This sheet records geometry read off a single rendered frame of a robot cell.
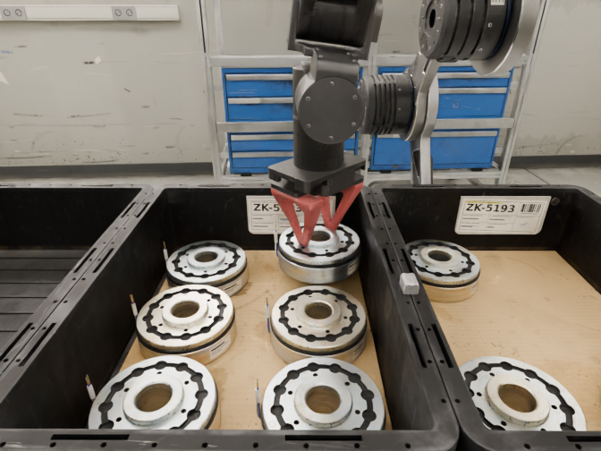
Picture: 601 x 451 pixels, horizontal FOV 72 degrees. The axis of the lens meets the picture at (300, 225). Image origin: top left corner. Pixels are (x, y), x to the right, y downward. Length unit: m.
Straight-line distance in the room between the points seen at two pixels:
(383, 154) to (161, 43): 1.68
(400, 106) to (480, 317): 0.85
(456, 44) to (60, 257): 0.74
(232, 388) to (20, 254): 0.43
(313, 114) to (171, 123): 2.92
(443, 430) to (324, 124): 0.24
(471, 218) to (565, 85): 3.19
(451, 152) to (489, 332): 2.07
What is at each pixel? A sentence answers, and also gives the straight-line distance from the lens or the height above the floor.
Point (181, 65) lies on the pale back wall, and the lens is 3.16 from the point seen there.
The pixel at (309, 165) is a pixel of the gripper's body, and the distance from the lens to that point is 0.45.
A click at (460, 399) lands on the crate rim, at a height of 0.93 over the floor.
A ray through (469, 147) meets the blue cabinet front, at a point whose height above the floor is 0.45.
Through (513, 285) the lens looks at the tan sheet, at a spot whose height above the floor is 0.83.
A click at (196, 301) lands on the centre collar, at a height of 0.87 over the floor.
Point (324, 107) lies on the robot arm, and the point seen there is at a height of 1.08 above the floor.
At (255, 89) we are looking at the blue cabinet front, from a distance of 2.26.
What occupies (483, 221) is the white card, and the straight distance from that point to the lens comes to 0.65.
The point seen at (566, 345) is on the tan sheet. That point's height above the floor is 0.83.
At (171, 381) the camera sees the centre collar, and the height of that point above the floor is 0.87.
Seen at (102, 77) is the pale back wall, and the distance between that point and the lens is 3.33.
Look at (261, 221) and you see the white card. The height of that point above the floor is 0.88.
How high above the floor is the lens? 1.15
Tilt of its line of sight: 28 degrees down
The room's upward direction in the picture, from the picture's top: straight up
